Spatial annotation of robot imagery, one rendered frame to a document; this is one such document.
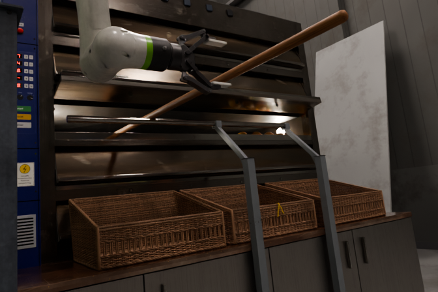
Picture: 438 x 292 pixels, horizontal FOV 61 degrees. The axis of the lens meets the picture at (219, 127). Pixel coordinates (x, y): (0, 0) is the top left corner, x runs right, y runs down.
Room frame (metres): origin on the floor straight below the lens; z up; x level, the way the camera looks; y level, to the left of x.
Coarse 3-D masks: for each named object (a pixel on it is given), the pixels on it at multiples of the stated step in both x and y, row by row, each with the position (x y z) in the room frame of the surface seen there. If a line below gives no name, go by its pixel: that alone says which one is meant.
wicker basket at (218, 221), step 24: (168, 192) 2.04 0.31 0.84; (72, 216) 1.71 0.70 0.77; (96, 216) 1.80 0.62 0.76; (120, 216) 1.86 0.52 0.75; (144, 216) 1.93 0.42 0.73; (168, 216) 2.00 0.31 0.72; (192, 216) 1.59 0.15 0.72; (216, 216) 1.66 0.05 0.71; (72, 240) 1.71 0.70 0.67; (96, 240) 1.37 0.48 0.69; (120, 240) 1.42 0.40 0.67; (144, 240) 1.48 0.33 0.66; (168, 240) 1.53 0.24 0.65; (192, 240) 1.59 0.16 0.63; (216, 240) 1.65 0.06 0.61; (96, 264) 1.40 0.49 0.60; (120, 264) 1.41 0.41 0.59
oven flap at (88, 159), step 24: (72, 168) 1.79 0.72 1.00; (96, 168) 1.86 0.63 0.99; (120, 168) 1.92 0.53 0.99; (144, 168) 2.00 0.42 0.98; (168, 168) 2.08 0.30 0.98; (192, 168) 2.16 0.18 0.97; (216, 168) 2.26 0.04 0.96; (240, 168) 2.35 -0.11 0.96; (264, 168) 2.43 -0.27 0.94; (288, 168) 2.56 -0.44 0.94; (312, 168) 2.72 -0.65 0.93
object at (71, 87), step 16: (64, 80) 1.64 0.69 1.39; (80, 80) 1.68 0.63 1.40; (112, 80) 1.77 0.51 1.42; (64, 96) 1.80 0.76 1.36; (80, 96) 1.83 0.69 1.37; (96, 96) 1.87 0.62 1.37; (112, 96) 1.90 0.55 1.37; (128, 96) 1.94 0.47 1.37; (144, 96) 1.98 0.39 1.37; (160, 96) 2.02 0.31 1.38; (176, 96) 2.06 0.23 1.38; (208, 96) 2.15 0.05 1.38; (224, 96) 2.20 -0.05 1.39; (240, 96) 2.25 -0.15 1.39; (256, 96) 2.30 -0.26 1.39; (272, 96) 2.39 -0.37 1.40; (288, 96) 2.47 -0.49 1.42; (288, 112) 2.72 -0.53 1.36
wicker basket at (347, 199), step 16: (288, 192) 2.28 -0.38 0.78; (336, 192) 2.66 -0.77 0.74; (352, 192) 2.55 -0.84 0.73; (368, 192) 2.29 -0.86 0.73; (320, 208) 2.09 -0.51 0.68; (336, 208) 2.68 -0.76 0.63; (352, 208) 2.56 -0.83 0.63; (368, 208) 2.29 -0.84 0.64; (384, 208) 2.37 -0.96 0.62; (320, 224) 2.10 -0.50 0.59; (336, 224) 2.11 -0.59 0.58
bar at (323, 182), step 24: (72, 120) 1.45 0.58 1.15; (96, 120) 1.50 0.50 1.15; (120, 120) 1.56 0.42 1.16; (144, 120) 1.62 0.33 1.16; (168, 120) 1.69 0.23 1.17; (192, 120) 1.77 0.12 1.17; (336, 240) 1.94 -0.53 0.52; (264, 264) 1.67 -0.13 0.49; (336, 264) 1.93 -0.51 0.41; (264, 288) 1.66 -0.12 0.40; (336, 288) 1.94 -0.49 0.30
